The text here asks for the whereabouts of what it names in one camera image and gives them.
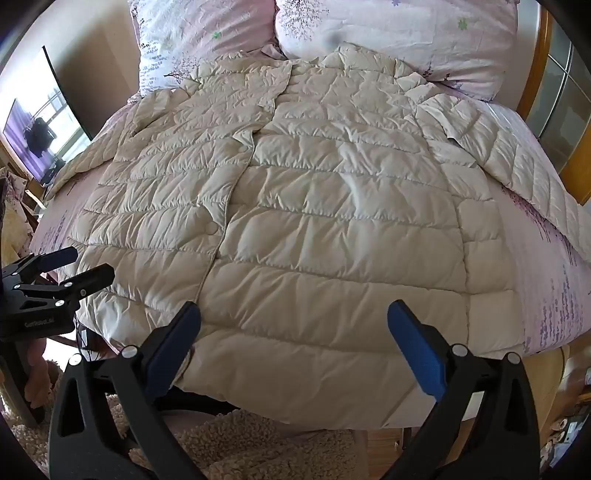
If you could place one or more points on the wooden headboard with glass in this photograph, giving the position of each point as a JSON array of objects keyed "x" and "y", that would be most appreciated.
[{"x": 563, "y": 92}]

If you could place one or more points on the pink floral pillow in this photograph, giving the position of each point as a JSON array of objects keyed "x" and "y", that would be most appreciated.
[{"x": 198, "y": 32}]

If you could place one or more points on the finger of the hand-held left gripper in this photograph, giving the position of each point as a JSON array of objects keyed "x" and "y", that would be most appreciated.
[
  {"x": 55, "y": 258},
  {"x": 90, "y": 279}
]

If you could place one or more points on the wooden bed frame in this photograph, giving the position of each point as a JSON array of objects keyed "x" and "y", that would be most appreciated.
[{"x": 549, "y": 383}]

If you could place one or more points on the flat screen television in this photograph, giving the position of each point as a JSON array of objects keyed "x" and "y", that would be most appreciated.
[{"x": 46, "y": 120}]

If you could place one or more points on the white floral tree-print pillow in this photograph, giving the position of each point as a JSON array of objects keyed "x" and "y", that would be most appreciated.
[{"x": 392, "y": 37}]

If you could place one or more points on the cream quilted down jacket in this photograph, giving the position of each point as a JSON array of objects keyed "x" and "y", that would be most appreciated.
[{"x": 323, "y": 207}]

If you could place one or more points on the cream fleece cloth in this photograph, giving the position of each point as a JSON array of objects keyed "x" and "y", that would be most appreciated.
[{"x": 240, "y": 434}]

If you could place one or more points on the pink floral bed sheet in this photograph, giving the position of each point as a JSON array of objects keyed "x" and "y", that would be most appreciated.
[{"x": 545, "y": 286}]

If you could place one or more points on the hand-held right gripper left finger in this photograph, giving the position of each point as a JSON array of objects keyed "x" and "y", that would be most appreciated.
[{"x": 175, "y": 350}]

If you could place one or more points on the person's left hand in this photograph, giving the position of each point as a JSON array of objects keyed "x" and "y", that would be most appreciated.
[{"x": 40, "y": 376}]

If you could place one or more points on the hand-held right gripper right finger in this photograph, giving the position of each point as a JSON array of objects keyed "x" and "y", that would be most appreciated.
[{"x": 418, "y": 350}]

